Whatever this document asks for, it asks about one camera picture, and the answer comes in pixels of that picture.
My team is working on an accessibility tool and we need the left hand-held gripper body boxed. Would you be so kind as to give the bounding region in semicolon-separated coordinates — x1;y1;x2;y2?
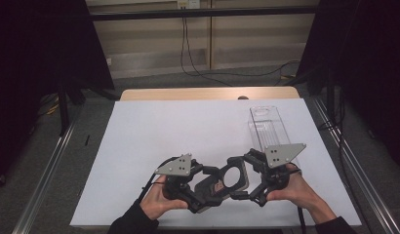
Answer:
154;153;204;209

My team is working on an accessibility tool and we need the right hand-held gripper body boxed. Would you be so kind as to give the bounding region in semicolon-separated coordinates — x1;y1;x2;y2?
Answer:
250;142;308;204

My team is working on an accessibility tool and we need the dark patterned phone case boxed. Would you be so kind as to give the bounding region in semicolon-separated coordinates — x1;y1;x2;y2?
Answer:
193;156;251;215

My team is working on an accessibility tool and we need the person's right hand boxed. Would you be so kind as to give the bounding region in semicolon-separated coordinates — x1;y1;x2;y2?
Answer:
265;163;338;226

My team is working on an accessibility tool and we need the person's left hand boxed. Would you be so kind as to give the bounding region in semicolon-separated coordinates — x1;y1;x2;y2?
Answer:
140;175;190;221

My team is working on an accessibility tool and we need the clear plastic packaging tray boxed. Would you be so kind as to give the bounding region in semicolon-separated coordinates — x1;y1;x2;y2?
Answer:
247;105;301;168

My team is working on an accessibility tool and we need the white board sheet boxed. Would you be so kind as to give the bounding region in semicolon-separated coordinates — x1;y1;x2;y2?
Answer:
69;97;363;228

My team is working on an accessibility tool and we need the wooden table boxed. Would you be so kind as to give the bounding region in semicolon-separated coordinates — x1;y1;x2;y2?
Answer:
119;86;300;101

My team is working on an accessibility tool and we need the black stand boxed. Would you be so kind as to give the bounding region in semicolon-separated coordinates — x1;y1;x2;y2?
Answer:
324;64;340;131
57;81;71;137

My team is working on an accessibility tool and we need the black curtain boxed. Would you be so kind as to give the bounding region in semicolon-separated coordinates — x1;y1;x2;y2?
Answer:
0;0;116;188
296;0;400;172

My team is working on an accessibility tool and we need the black horizontal bar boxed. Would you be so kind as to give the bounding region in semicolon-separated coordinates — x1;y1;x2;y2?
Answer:
89;5;320;22

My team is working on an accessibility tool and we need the left hand-held gripper cable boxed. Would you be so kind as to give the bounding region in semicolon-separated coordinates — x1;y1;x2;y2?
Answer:
137;156;180;204

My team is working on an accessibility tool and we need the hand-held gripper cable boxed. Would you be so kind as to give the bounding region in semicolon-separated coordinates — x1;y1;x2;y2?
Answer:
137;156;180;204
287;161;307;234

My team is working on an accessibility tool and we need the right hand-held gripper cable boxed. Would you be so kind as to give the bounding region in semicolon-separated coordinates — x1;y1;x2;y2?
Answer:
287;161;307;234

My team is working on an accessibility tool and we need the metal floor rail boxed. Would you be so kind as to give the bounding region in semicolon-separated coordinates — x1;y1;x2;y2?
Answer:
312;97;400;234
12;118;78;234

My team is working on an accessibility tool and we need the black hanging cable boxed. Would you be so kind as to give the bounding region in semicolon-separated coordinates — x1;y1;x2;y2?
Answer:
183;18;301;78
180;18;235;88

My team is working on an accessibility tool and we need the white wall socket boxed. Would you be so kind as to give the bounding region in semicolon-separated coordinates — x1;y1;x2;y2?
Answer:
177;0;201;10

